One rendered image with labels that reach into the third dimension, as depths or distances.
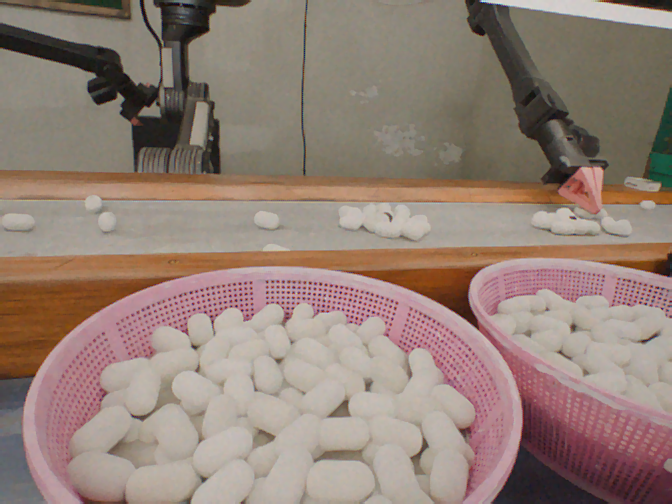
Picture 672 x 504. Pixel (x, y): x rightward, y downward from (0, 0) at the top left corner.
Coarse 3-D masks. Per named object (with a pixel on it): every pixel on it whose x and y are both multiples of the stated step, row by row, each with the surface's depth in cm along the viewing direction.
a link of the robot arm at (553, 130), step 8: (552, 120) 84; (560, 120) 84; (544, 128) 84; (552, 128) 83; (560, 128) 82; (568, 128) 86; (536, 136) 86; (544, 136) 84; (552, 136) 82; (560, 136) 81; (568, 136) 81; (544, 144) 84; (544, 152) 84
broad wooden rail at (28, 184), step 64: (0, 192) 64; (64, 192) 66; (128, 192) 68; (192, 192) 71; (256, 192) 74; (320, 192) 76; (384, 192) 80; (448, 192) 83; (512, 192) 87; (640, 192) 96
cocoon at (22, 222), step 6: (6, 216) 51; (12, 216) 51; (18, 216) 51; (24, 216) 51; (30, 216) 51; (6, 222) 50; (12, 222) 50; (18, 222) 50; (24, 222) 51; (30, 222) 51; (6, 228) 51; (12, 228) 51; (18, 228) 51; (24, 228) 51; (30, 228) 51
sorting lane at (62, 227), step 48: (0, 240) 48; (48, 240) 49; (96, 240) 50; (144, 240) 51; (192, 240) 53; (240, 240) 54; (288, 240) 55; (336, 240) 57; (384, 240) 58; (432, 240) 59; (480, 240) 61; (528, 240) 63; (576, 240) 65; (624, 240) 66
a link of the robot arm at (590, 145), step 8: (552, 96) 85; (552, 104) 84; (560, 104) 85; (552, 112) 84; (560, 112) 84; (568, 112) 84; (544, 120) 85; (568, 120) 86; (520, 128) 91; (536, 128) 87; (576, 128) 88; (528, 136) 89; (576, 136) 85; (584, 136) 85; (592, 136) 86; (584, 144) 84; (592, 144) 85; (600, 144) 86; (584, 152) 85; (592, 152) 86
